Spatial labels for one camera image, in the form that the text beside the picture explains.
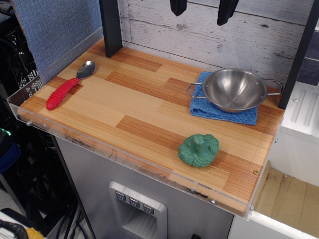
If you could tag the black vertical post right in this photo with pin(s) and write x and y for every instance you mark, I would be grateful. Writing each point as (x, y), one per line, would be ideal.
(300, 55)

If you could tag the blue fabric panel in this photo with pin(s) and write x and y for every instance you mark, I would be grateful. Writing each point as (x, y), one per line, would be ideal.
(58, 31)

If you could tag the clear acrylic edge guard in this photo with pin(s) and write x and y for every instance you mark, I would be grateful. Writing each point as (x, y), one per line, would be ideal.
(135, 109)

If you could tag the stainless steel bowl with handles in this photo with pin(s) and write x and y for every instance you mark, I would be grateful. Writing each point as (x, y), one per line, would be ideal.
(232, 90)

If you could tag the black vertical post left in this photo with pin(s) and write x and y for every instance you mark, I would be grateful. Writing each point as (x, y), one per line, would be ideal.
(111, 26)

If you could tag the silver ice dispenser panel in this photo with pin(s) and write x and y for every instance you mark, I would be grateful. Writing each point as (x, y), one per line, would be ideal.
(138, 215)

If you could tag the spoon with red handle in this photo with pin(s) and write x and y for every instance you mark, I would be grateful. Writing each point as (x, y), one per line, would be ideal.
(85, 71)

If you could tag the silver toy fridge cabinet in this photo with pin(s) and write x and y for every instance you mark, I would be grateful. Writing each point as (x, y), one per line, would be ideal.
(91, 174)

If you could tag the green toy broccoli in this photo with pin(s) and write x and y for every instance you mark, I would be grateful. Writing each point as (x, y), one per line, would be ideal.
(198, 150)

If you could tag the black plastic crate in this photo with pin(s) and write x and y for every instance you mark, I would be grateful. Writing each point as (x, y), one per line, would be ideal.
(17, 66)

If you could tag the black vertical post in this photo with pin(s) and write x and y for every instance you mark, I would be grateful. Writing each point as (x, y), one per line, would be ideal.
(300, 55)
(111, 26)

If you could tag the white toy sink unit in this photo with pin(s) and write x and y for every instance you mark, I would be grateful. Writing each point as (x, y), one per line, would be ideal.
(286, 204)

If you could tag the blue folded cloth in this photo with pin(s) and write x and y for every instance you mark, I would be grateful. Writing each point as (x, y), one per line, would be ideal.
(204, 108)

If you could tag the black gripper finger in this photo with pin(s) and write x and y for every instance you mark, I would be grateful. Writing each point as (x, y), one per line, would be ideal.
(226, 10)
(178, 7)

